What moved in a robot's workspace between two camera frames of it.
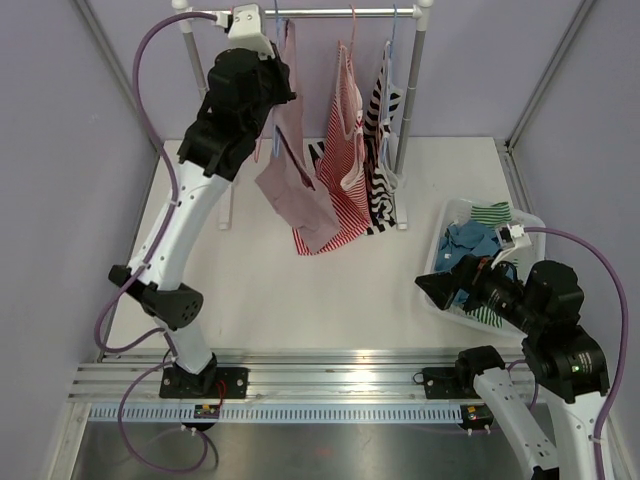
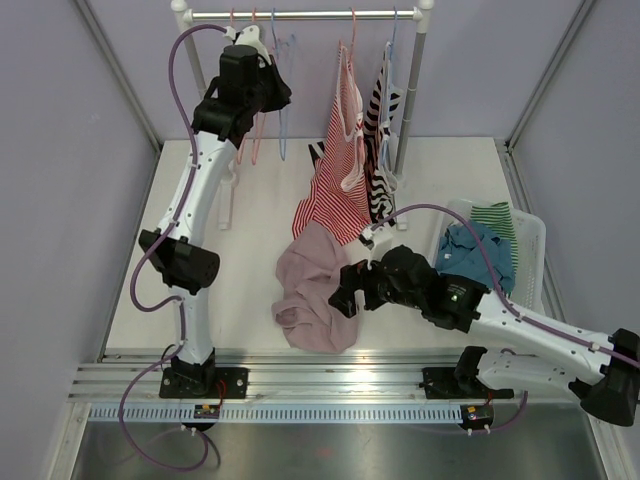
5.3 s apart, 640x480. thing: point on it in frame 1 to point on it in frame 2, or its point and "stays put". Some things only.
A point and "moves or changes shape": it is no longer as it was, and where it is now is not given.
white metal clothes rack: (421, 10) stays put
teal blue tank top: (461, 240) stays put
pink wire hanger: (257, 145) moves or changes shape
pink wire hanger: (352, 31) stays put
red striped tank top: (342, 169) stays put
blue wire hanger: (281, 30) to (277, 43)
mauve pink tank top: (283, 170) to (306, 270)
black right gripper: (482, 270) to (352, 279)
